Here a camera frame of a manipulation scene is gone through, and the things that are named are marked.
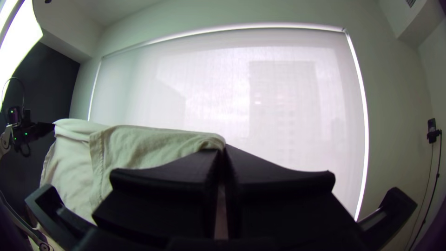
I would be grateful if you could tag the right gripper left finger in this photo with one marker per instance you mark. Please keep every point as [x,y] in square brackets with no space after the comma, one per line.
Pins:
[163,202]

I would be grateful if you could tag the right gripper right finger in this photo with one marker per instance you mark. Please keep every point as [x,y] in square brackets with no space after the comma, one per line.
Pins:
[285,205]

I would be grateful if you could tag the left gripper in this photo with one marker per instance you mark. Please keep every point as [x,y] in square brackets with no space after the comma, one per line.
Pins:
[41,129]

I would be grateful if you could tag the white t-shirt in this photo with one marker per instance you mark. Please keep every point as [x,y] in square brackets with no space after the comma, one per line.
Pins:
[115,153]

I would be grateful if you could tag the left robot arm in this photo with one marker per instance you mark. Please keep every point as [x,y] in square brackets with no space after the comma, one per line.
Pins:
[5,138]

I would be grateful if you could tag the white roller blind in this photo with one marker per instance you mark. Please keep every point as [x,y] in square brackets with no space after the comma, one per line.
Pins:
[226,111]

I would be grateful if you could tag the small black mounted device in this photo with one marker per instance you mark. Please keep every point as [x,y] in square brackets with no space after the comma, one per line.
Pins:
[432,129]

